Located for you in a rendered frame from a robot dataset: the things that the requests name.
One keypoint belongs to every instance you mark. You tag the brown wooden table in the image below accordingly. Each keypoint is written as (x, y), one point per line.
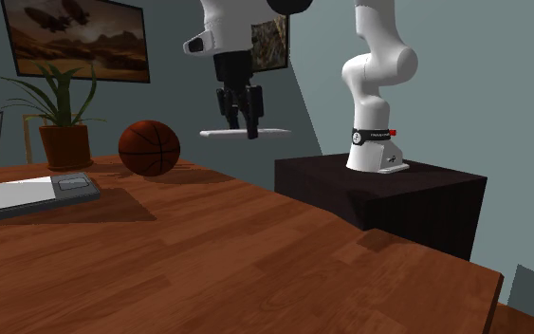
(229, 268)

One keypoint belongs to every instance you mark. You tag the brown basketball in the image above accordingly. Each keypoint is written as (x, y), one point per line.
(149, 148)

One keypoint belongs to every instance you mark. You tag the small framed wall picture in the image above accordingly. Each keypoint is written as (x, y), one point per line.
(271, 44)

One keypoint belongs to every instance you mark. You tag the dark robot stand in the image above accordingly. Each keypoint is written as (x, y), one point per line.
(414, 203)

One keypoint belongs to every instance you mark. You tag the light wooden chair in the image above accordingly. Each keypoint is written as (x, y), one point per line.
(28, 139)

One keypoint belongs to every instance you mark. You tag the grey open laptop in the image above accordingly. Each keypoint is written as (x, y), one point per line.
(21, 192)

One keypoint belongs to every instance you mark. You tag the large landscape wall picture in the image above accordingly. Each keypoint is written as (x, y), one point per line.
(77, 41)

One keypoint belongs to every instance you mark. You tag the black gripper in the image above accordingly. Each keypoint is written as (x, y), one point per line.
(233, 69)

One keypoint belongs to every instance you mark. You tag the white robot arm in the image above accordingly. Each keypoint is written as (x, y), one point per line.
(370, 106)

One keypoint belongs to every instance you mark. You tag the green plant in brown pot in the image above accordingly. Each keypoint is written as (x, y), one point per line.
(65, 143)

